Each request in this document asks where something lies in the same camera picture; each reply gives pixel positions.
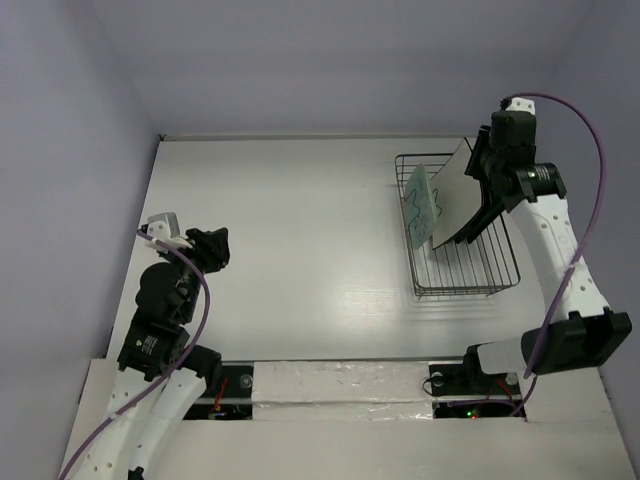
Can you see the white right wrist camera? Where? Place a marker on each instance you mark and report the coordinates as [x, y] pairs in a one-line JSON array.
[[518, 104]]

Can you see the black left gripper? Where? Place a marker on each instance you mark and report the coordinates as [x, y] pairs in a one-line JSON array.
[[212, 245]]

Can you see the white square plate black rim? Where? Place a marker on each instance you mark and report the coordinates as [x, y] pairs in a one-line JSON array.
[[457, 195]]

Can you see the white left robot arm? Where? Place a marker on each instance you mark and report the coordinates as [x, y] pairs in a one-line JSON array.
[[161, 368]]

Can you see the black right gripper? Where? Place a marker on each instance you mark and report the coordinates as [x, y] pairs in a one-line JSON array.
[[485, 163]]

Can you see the light green oval plate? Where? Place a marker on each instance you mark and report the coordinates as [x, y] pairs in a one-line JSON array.
[[421, 210]]

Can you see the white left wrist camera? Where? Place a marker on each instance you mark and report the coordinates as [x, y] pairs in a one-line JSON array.
[[165, 228]]

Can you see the wire dish rack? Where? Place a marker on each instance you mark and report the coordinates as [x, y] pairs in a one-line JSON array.
[[485, 265]]

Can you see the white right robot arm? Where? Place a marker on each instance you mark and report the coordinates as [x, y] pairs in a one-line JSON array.
[[580, 329]]

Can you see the teal and black square plate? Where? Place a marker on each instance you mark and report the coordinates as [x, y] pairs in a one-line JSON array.
[[491, 207]]

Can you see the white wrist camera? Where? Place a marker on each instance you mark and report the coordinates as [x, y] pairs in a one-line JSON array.
[[165, 228], [518, 104]]

